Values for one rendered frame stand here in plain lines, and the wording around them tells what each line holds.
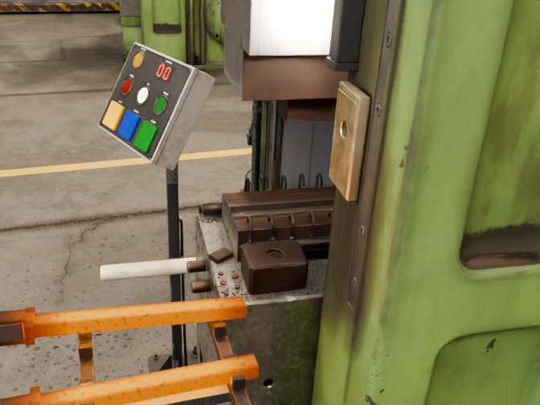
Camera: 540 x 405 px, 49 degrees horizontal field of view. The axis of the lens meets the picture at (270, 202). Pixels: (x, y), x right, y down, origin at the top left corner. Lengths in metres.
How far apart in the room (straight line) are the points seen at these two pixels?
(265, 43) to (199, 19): 5.08
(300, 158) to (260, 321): 0.48
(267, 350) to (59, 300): 1.66
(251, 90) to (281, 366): 0.57
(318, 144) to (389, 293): 0.67
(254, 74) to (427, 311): 0.51
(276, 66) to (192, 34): 4.99
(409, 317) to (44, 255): 2.38
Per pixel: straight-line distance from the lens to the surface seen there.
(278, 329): 1.21
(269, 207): 1.32
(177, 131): 1.62
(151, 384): 0.88
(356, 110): 0.89
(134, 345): 2.47
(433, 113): 0.78
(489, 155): 0.92
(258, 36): 1.03
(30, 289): 2.87
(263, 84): 1.11
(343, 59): 0.93
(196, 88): 1.62
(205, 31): 6.14
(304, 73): 1.13
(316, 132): 1.47
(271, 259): 1.16
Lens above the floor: 1.61
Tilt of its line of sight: 27 degrees down
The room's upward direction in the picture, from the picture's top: 3 degrees clockwise
